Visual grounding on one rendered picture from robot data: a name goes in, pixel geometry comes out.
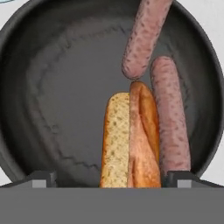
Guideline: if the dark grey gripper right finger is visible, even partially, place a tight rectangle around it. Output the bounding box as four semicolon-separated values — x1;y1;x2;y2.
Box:
164;171;224;189

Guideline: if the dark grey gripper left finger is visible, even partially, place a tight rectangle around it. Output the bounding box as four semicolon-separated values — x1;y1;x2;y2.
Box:
0;171;58;189

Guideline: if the brown hot dog bun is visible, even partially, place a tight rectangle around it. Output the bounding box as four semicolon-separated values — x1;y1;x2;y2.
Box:
127;80;162;188
99;92;131;188

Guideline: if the pink sausage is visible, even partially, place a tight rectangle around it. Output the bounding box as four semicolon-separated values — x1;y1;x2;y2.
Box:
150;55;192;178
121;0;174;81

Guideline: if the dark grey bowl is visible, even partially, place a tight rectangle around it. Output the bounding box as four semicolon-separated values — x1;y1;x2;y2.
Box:
0;0;224;188

